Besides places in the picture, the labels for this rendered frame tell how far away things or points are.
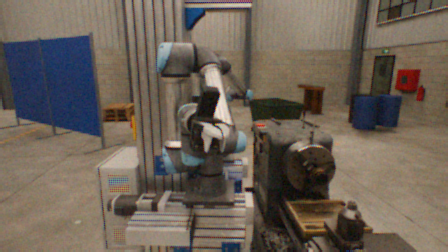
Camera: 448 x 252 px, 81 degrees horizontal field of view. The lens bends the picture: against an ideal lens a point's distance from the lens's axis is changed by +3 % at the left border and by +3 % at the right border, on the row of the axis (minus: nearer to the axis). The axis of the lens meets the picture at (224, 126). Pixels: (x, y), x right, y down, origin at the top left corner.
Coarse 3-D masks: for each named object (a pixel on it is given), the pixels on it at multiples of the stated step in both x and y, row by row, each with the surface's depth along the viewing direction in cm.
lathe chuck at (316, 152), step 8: (304, 144) 165; (312, 144) 163; (288, 152) 169; (304, 152) 161; (312, 152) 161; (320, 152) 162; (328, 152) 162; (288, 160) 164; (296, 160) 162; (312, 160) 163; (320, 160) 163; (328, 160) 163; (288, 168) 162; (296, 168) 163; (304, 168) 163; (288, 176) 164; (296, 176) 164; (304, 176) 165; (328, 176) 166; (296, 184) 165
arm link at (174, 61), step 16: (160, 48) 96; (176, 48) 97; (192, 48) 99; (160, 64) 96; (176, 64) 97; (192, 64) 100; (176, 80) 99; (176, 96) 101; (176, 112) 103; (176, 128) 104; (176, 144) 105; (176, 160) 106
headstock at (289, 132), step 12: (264, 120) 226; (288, 120) 227; (300, 120) 228; (276, 132) 186; (288, 132) 186; (300, 132) 186; (324, 132) 186; (264, 144) 190; (276, 144) 175; (288, 144) 175; (324, 144) 178; (264, 156) 190; (276, 156) 177; (264, 168) 190; (276, 168) 179; (264, 180) 191; (276, 180) 181
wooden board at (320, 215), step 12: (288, 204) 156; (300, 204) 160; (312, 204) 160; (324, 204) 161; (300, 216) 147; (312, 216) 147; (324, 216) 148; (336, 216) 148; (300, 228) 137; (312, 228) 137; (324, 228) 137; (372, 228) 134
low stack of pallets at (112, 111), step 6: (102, 108) 812; (108, 108) 816; (114, 108) 818; (120, 108) 820; (126, 108) 822; (132, 108) 880; (108, 114) 817; (114, 114) 822; (120, 114) 860; (126, 114) 824; (132, 114) 874; (108, 120) 839
